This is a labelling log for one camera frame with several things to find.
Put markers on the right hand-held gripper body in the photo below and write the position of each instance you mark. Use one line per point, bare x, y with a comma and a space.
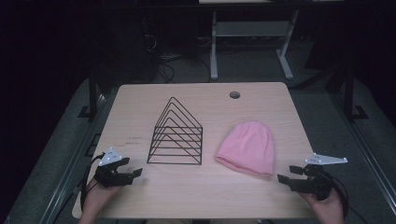
314, 183

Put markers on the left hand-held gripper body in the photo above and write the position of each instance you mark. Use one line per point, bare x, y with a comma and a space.
109, 178

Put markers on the person's left hand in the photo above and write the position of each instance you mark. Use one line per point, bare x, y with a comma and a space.
99, 194

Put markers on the person's right hand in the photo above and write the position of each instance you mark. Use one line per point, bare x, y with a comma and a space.
325, 210

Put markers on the pink knit beanie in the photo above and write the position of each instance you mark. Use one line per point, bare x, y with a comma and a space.
249, 147

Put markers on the black metal stand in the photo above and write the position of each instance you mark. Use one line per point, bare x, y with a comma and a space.
92, 93
349, 93

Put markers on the aluminium rail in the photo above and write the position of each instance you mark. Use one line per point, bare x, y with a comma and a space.
370, 161
67, 177

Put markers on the white metal desk frame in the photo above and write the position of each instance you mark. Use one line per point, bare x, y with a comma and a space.
252, 28

